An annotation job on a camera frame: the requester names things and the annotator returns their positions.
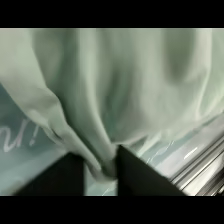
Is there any pale green shirt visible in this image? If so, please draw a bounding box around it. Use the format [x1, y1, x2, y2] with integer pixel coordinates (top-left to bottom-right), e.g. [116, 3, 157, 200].
[0, 28, 224, 183]

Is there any silver frame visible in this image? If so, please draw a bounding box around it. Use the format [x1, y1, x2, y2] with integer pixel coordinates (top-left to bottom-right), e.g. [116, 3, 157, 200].
[169, 131, 224, 197]

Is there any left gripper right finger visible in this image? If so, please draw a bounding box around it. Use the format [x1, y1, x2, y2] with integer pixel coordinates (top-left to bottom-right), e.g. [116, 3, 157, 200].
[116, 144, 186, 197]

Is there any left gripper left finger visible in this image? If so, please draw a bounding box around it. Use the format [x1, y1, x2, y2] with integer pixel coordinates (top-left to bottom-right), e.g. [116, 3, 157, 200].
[13, 152, 86, 197]

